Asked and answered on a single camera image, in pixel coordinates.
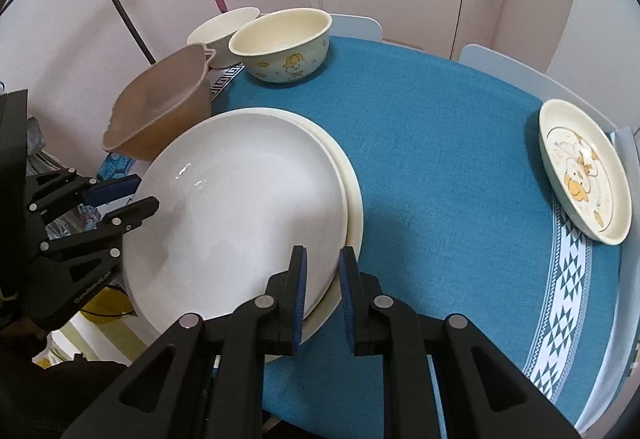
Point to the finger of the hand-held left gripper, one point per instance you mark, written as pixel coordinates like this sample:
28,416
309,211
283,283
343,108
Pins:
117,186
135,211

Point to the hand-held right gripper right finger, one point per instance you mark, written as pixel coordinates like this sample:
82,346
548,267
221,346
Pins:
347,299

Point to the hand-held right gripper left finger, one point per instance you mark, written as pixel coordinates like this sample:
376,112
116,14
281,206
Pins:
300,289

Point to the large cream plate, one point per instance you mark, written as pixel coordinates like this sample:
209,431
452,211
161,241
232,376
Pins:
354,214

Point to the large white plate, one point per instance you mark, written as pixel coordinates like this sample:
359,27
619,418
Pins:
235,219

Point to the white bowl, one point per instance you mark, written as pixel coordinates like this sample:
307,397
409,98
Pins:
215,36

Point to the cream cartoon print bowl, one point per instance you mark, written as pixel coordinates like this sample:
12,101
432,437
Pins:
280,64

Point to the cream cartoon print plate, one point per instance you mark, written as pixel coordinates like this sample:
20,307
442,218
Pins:
575,169

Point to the blue floral patterned cloth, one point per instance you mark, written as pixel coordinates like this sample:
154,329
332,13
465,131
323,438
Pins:
115,166

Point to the yellow object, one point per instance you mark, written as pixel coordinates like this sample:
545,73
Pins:
107,301

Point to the yellow striped floor mat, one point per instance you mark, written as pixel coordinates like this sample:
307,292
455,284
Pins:
95,344

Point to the black white patterned mat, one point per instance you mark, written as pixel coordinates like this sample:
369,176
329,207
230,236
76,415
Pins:
225,79

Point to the teal tablecloth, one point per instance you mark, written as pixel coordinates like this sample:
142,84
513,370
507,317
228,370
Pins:
440,169

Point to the white chair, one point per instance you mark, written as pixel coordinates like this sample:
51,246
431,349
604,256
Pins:
355,26
520,74

